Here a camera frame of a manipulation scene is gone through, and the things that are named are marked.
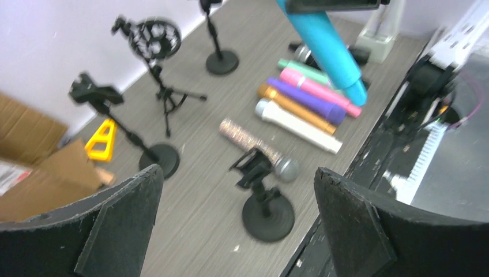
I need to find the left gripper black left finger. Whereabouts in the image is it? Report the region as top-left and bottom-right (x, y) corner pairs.
(1, 164), (164, 276)

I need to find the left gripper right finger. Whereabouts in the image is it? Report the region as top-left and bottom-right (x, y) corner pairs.
(314, 167), (488, 276)

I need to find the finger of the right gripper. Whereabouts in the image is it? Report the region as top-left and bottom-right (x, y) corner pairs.
(285, 0), (390, 14)

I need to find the blue toy microphone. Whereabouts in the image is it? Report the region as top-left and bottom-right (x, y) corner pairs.
(277, 1), (367, 106)

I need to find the teal microphone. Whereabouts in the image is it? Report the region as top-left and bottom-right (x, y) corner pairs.
(277, 59), (343, 95)

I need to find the black mic stand wide clip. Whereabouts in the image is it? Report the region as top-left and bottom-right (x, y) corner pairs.
(198, 0), (240, 76)

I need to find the cardboard box with label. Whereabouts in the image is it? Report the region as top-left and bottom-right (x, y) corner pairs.
(1, 94), (115, 222)

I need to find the black mic stand round base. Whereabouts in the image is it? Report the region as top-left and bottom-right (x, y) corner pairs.
(69, 72), (181, 181)

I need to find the black mic stand front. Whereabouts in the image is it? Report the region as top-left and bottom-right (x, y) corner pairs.
(230, 148), (295, 243)

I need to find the gold microphone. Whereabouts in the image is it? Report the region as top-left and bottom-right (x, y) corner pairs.
(257, 84), (336, 134)

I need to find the glitter microphone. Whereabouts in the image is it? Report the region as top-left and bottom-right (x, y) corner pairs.
(219, 118), (300, 182)

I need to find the pink microphone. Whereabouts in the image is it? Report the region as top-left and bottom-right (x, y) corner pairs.
(279, 68), (362, 118)

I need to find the purple microphone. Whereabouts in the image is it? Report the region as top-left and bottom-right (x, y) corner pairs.
(267, 77), (347, 125)

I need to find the white microphone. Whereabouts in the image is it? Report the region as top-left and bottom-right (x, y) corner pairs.
(255, 99), (343, 154)

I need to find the yellow triangle toy block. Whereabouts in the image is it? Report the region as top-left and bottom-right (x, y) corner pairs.
(85, 119), (117, 162)

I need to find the white wall bracket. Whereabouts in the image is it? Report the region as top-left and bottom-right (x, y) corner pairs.
(355, 0), (405, 63)

